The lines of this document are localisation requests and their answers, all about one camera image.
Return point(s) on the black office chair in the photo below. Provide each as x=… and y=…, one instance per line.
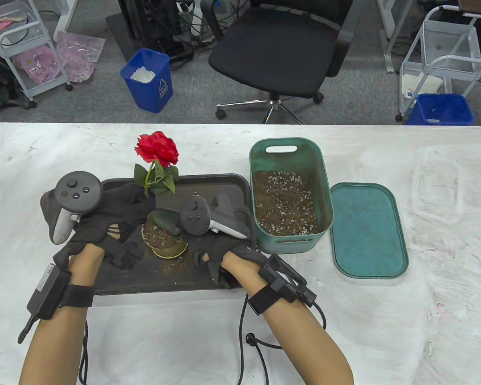
x=272, y=56

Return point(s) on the white crumpled paper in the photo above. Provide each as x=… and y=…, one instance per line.
x=142, y=75

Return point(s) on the green plastic bin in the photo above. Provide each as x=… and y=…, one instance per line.
x=288, y=156

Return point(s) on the black computer tower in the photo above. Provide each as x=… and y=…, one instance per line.
x=148, y=20

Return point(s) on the black floor mat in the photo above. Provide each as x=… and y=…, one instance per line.
x=118, y=36

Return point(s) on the person's right hand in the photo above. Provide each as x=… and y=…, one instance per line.
x=216, y=248

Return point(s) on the blue waste bin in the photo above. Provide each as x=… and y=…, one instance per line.
x=148, y=90
x=441, y=110

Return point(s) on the person's left hand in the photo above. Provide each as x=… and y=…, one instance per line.
x=112, y=216

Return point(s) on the green plastic bin lid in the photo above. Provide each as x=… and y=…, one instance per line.
x=372, y=228

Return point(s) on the red artificial rose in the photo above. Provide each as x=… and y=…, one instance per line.
x=156, y=148

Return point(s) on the yellow ribbed flower pot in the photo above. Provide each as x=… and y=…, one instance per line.
x=170, y=252

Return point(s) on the grey handheld controller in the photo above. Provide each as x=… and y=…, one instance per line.
x=78, y=190
x=194, y=216

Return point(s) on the dark brown plastic tray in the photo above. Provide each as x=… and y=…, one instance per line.
x=208, y=186

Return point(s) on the green plastic trowel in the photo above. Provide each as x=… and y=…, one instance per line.
x=164, y=219

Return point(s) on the brown potting mix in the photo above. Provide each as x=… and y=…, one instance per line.
x=284, y=200
x=162, y=238

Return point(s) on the person's right forearm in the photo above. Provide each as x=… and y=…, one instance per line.
x=304, y=345

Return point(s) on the person's left forearm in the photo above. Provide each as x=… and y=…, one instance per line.
x=56, y=333

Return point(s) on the pink plastic bag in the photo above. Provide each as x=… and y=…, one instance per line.
x=80, y=56
x=38, y=64

